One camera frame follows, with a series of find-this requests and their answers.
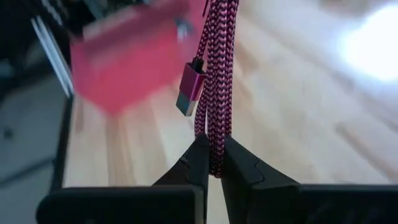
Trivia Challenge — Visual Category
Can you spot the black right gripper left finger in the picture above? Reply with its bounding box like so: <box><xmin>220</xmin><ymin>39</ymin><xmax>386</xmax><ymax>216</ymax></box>
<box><xmin>35</xmin><ymin>133</ymin><xmax>210</xmax><ymax>224</ymax></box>

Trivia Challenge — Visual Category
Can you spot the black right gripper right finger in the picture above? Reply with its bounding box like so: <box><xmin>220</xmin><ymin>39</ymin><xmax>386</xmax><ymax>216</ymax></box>
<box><xmin>220</xmin><ymin>136</ymin><xmax>398</xmax><ymax>224</ymax></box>

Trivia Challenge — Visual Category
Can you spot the red braided USB cable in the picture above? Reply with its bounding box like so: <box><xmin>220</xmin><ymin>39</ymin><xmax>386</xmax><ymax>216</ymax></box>
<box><xmin>175</xmin><ymin>0</ymin><xmax>240</xmax><ymax>179</ymax></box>

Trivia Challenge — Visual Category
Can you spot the pink plastic bin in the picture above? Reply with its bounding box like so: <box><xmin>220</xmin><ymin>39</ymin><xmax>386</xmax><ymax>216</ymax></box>
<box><xmin>70</xmin><ymin>0</ymin><xmax>208</xmax><ymax>116</ymax></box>

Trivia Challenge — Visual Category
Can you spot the silver aluminium frame rail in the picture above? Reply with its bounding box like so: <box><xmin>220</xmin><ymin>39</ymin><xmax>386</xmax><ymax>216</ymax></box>
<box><xmin>30</xmin><ymin>16</ymin><xmax>75</xmax><ymax>98</ymax></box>

